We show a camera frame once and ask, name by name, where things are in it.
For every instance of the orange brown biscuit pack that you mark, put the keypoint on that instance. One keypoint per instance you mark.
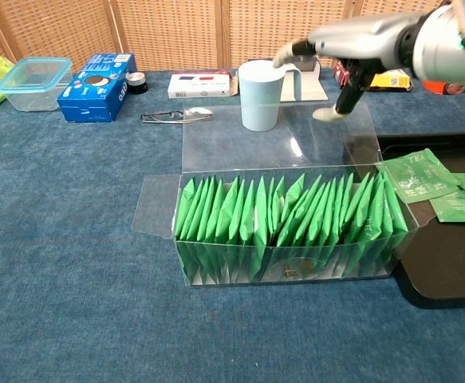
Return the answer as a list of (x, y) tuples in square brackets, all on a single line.
[(391, 81)]

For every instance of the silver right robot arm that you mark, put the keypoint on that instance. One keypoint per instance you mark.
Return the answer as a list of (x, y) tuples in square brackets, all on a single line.
[(443, 44)]

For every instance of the clear box of green packets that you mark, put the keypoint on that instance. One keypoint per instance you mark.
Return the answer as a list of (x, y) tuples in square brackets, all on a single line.
[(288, 235)]

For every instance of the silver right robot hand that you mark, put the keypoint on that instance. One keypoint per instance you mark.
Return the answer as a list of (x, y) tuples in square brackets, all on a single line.
[(359, 38)]

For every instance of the black rectangular tray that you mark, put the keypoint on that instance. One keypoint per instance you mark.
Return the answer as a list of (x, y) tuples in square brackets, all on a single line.
[(443, 255)]

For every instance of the white box red blue print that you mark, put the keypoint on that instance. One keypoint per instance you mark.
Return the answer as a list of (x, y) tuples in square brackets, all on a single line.
[(200, 85)]

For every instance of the woven bamboo folding screen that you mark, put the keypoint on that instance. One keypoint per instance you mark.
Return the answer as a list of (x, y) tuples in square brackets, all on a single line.
[(176, 32)]

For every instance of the blue Oreo cookie box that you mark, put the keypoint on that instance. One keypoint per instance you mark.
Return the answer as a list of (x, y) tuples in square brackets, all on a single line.
[(92, 91)]

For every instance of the blue carpet table cover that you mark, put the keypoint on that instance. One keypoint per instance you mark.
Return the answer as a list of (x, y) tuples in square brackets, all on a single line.
[(76, 239)]

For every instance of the light blue mug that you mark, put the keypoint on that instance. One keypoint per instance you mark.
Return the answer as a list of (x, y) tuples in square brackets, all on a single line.
[(258, 99)]

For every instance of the thin-framed eyeglasses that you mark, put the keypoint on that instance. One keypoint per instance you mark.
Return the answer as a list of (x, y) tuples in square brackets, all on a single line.
[(168, 116)]

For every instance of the red orange snack can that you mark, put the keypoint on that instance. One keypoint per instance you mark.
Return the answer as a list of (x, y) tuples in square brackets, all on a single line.
[(443, 88)]

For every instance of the small black round jar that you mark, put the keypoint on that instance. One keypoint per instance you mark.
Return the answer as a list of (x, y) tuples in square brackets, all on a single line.
[(137, 84)]

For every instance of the clear container blue rim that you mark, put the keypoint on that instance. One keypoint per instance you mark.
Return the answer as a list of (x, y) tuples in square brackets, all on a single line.
[(32, 85)]

